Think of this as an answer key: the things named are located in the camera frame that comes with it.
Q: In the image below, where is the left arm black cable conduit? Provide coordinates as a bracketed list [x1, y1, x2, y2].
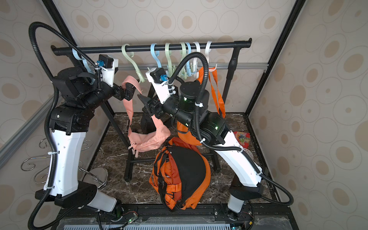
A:
[27, 21, 103, 230]

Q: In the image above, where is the black sling bag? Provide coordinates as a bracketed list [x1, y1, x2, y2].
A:
[140, 107, 156, 134]

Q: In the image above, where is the orange sling bag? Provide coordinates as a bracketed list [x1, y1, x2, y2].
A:
[176, 66, 226, 146]

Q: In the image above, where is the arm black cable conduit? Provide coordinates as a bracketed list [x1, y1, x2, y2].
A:
[168, 51, 294, 207]
[27, 21, 103, 230]

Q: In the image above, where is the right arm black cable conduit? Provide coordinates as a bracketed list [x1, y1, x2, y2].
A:
[168, 51, 294, 207]

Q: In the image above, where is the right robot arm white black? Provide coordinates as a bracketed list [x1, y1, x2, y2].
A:
[138, 80, 264, 213]

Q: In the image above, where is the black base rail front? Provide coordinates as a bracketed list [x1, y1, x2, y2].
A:
[52, 203, 298, 230]

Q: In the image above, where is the white hook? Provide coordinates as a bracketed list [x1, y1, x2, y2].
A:
[191, 42, 201, 75]
[205, 41, 217, 72]

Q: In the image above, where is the light blue hook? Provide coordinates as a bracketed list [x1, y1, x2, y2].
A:
[185, 42, 193, 77]
[72, 49, 95, 85]
[150, 43, 162, 68]

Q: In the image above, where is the chrome jewelry stand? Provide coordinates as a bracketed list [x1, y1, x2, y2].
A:
[21, 136, 108, 194]

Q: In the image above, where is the orange backpack bottom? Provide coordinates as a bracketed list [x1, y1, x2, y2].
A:
[149, 137, 211, 212]

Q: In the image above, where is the red snack packet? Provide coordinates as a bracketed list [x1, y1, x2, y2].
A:
[234, 131, 251, 149]

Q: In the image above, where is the patterned round ball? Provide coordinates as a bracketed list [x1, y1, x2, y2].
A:
[244, 149, 254, 160]

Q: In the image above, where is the light green hook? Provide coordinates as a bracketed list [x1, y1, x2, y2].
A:
[179, 42, 187, 80]
[164, 43, 173, 76]
[121, 44, 145, 83]

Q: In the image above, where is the black corner frame post left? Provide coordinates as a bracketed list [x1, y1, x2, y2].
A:
[41, 0, 77, 45]

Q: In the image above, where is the aluminium rail left wall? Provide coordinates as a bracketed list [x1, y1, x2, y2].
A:
[1, 97, 53, 168]

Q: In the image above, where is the black corner frame post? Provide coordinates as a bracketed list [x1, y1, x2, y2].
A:
[41, 0, 77, 45]
[245, 0, 307, 117]

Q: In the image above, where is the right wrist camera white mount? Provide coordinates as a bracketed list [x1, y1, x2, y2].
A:
[146, 68, 176, 104]

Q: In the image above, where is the black corner frame post right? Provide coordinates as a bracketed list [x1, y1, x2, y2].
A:
[245, 0, 307, 117]

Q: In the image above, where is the pink sling bag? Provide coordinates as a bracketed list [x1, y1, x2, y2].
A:
[121, 75, 172, 158]

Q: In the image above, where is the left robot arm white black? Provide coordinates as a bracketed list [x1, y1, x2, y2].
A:
[35, 67, 124, 217]

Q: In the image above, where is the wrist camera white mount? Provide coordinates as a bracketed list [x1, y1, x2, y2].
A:
[146, 68, 176, 104]
[97, 54, 119, 87]

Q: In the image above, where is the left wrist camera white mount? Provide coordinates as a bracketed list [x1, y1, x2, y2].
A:
[97, 54, 119, 87]

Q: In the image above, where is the dark grey clothes rack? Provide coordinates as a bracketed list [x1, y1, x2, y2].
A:
[51, 38, 252, 182]

